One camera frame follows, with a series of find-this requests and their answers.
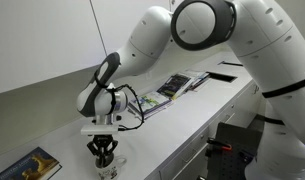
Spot blue yellow cover book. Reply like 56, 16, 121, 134
0, 146, 63, 180

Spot orange black clamp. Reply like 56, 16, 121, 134
206, 137, 234, 153

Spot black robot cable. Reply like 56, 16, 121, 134
115, 83, 146, 132

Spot white wall cabinet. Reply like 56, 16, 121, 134
0, 0, 180, 97

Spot white drawer cabinet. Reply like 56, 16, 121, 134
143, 77, 270, 180

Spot white magazine stack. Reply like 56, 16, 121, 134
184, 69, 212, 93

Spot black perforated stand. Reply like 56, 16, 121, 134
205, 121, 264, 180

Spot dark green black book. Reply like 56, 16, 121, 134
156, 72, 194, 101

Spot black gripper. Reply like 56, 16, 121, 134
86, 134, 119, 168

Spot metal drawer handle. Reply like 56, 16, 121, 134
223, 112, 236, 124
179, 146, 198, 164

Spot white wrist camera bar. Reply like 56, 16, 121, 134
79, 123, 120, 136

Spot white printed ceramic mug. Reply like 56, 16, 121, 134
92, 154, 128, 180

